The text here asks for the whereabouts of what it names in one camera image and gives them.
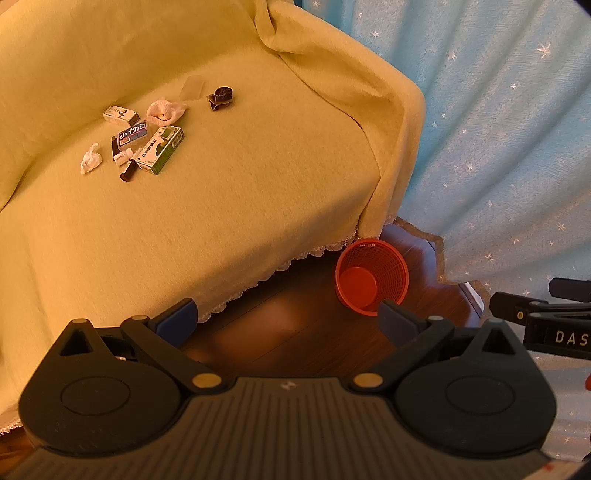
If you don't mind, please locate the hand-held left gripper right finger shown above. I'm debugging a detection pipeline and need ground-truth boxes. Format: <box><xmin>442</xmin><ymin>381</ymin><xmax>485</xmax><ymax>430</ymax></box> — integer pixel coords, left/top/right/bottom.
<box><xmin>351</xmin><ymin>299</ymin><xmax>529</xmax><ymax>393</ymax></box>

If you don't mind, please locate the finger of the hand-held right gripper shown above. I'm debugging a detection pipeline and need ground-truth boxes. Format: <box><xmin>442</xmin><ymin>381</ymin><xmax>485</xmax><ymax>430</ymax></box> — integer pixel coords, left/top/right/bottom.
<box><xmin>489</xmin><ymin>292</ymin><xmax>591</xmax><ymax>326</ymax></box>
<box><xmin>549</xmin><ymin>277</ymin><xmax>591</xmax><ymax>302</ymax></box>

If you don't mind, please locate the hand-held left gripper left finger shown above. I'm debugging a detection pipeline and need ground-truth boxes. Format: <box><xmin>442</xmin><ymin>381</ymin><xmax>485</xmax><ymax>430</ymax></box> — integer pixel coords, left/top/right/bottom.
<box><xmin>58</xmin><ymin>298</ymin><xmax>223</xmax><ymax>393</ymax></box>

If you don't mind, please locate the red mesh basket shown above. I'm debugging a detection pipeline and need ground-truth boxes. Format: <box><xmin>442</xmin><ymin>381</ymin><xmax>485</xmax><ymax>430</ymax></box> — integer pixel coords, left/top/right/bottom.
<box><xmin>335</xmin><ymin>237</ymin><xmax>410</xmax><ymax>316</ymax></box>

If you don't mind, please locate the green and white box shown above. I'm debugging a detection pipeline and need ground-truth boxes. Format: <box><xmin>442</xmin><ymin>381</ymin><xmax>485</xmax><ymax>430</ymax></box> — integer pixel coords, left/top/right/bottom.
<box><xmin>133</xmin><ymin>125</ymin><xmax>185</xmax><ymax>175</ymax></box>

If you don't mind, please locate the clear plastic cup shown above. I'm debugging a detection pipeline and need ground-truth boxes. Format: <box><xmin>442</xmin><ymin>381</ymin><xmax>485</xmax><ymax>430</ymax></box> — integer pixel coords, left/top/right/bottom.
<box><xmin>179</xmin><ymin>75</ymin><xmax>204</xmax><ymax>103</ymax></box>

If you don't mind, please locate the yellow sofa blanket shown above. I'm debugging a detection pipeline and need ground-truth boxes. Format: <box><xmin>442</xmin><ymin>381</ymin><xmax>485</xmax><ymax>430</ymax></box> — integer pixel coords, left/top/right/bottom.
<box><xmin>0</xmin><ymin>0</ymin><xmax>426</xmax><ymax>437</ymax></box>

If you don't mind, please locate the small white eraser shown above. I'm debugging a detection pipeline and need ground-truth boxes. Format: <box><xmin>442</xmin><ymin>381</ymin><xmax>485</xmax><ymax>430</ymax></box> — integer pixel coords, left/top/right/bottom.
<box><xmin>113</xmin><ymin>146</ymin><xmax>142</xmax><ymax>166</ymax></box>

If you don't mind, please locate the crumpled white tissue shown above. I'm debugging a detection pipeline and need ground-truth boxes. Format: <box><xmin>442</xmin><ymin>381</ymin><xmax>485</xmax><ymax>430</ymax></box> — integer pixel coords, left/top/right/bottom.
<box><xmin>79</xmin><ymin>141</ymin><xmax>103</xmax><ymax>175</ymax></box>

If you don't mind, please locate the white medicine box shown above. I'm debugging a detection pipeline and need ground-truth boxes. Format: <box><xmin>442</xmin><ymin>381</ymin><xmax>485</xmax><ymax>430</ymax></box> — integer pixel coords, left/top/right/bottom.
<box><xmin>102</xmin><ymin>105</ymin><xmax>140</xmax><ymax>126</ymax></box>

